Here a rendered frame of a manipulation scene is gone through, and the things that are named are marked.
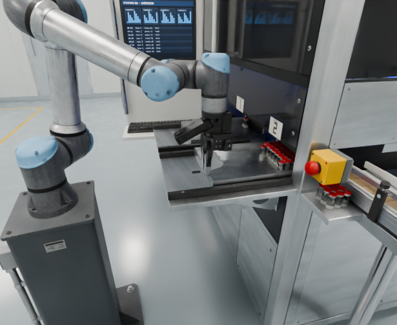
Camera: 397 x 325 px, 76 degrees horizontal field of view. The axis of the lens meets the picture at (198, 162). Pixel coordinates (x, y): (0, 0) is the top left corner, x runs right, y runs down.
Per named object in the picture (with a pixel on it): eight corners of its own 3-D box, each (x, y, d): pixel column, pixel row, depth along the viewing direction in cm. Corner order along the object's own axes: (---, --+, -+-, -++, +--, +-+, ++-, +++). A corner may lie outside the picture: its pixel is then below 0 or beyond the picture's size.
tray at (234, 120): (243, 123, 138) (243, 117, 137) (264, 140, 116) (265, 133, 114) (181, 128, 131) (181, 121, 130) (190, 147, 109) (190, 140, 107)
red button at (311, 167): (314, 170, 71) (316, 157, 70) (323, 177, 68) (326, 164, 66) (301, 171, 71) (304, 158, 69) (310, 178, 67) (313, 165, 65)
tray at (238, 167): (272, 147, 109) (274, 140, 107) (309, 178, 86) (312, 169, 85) (194, 155, 102) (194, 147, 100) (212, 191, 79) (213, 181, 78)
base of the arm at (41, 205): (24, 223, 80) (13, 196, 75) (33, 196, 92) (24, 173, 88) (77, 212, 84) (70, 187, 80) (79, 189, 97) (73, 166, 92)
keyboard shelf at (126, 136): (195, 121, 173) (195, 117, 172) (202, 136, 148) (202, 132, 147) (126, 125, 166) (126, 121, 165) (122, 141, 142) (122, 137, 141)
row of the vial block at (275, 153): (266, 152, 104) (268, 142, 102) (290, 173, 89) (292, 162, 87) (261, 153, 104) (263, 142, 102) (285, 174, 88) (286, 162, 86)
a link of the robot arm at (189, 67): (150, 60, 65) (192, 62, 62) (164, 57, 74) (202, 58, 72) (152, 92, 68) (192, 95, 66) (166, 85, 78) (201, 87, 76)
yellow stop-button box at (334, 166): (328, 170, 75) (334, 147, 72) (346, 182, 69) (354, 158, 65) (305, 173, 73) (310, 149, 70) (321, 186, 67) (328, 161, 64)
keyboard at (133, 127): (193, 122, 163) (193, 118, 162) (197, 129, 151) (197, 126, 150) (128, 125, 157) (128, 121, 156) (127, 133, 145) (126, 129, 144)
